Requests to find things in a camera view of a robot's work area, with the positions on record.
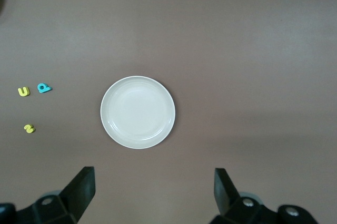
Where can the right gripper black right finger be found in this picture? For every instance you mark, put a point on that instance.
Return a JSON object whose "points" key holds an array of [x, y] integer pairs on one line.
{"points": [[226, 195]]}

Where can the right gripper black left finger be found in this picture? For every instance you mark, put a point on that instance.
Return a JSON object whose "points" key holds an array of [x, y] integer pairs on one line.
{"points": [[79, 195]]}

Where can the yellow foam letter s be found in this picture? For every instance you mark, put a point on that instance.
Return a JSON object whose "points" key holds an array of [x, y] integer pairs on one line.
{"points": [[29, 128]]}

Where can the teal foam letter p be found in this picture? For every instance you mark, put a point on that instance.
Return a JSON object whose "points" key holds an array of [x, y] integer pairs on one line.
{"points": [[48, 89]]}

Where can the yellow foam letter u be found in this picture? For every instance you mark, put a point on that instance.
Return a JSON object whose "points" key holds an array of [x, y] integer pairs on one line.
{"points": [[23, 94]]}

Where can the beige round plate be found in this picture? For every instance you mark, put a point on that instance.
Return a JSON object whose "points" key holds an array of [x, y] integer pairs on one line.
{"points": [[137, 112]]}

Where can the brown table cover sheet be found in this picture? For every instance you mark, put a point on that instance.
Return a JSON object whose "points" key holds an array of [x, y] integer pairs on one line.
{"points": [[210, 50]]}

